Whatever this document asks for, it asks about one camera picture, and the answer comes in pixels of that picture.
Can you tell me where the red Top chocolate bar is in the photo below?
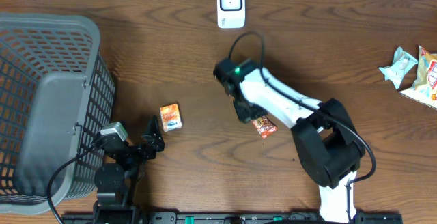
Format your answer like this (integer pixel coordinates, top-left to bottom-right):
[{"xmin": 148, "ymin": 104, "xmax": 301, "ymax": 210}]
[{"xmin": 252, "ymin": 116, "xmax": 277, "ymax": 139}]

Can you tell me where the small orange snack box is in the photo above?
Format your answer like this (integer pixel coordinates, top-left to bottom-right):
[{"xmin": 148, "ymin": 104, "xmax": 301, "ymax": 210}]
[{"xmin": 160, "ymin": 103, "xmax": 182, "ymax": 132}]

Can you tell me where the grey plastic shopping basket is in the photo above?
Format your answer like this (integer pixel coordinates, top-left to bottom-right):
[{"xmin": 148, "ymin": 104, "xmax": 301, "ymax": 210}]
[{"xmin": 1, "ymin": 13, "xmax": 115, "ymax": 215}]

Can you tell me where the mint white snack packet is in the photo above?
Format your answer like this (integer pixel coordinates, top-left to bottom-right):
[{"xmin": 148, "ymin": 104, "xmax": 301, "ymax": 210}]
[{"xmin": 378, "ymin": 47, "xmax": 418, "ymax": 89}]

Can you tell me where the yellow red noodle packet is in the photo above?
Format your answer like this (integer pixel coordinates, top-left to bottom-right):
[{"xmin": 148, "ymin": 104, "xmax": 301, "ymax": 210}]
[{"xmin": 400, "ymin": 46, "xmax": 436, "ymax": 109}]

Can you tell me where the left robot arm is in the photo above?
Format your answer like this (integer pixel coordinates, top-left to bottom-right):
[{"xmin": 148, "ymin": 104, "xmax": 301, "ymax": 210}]
[{"xmin": 93, "ymin": 115, "xmax": 165, "ymax": 223}]

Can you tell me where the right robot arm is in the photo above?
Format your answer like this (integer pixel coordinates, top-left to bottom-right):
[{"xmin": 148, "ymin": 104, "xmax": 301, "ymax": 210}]
[{"xmin": 213, "ymin": 59, "xmax": 366, "ymax": 223}]

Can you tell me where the white barcode scanner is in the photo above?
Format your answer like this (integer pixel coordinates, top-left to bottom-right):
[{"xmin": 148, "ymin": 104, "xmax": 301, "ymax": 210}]
[{"xmin": 217, "ymin": 0, "xmax": 246, "ymax": 29}]

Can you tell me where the black left camera cable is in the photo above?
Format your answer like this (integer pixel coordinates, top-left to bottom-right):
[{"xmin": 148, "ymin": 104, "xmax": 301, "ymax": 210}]
[{"xmin": 46, "ymin": 143, "xmax": 103, "ymax": 224}]

